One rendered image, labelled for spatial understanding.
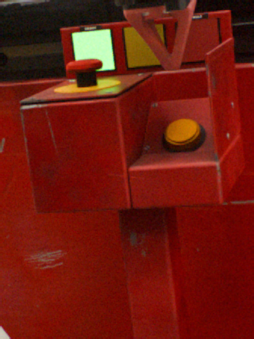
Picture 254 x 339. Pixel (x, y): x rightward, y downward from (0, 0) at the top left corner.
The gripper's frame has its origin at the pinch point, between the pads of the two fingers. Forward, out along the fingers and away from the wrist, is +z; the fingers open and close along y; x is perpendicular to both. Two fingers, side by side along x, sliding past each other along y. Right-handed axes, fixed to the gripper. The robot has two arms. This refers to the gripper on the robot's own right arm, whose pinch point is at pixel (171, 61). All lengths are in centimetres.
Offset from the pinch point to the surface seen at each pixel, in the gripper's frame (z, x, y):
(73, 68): -0.2, 10.6, 0.6
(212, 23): 0.0, -2.6, 10.9
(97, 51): 1.7, 11.0, 10.5
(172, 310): 26.4, 3.4, -5.8
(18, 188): 24.2, 30.4, 21.3
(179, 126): 7.6, 0.6, 0.8
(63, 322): 44, 27, 16
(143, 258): 20.5, 5.9, -4.4
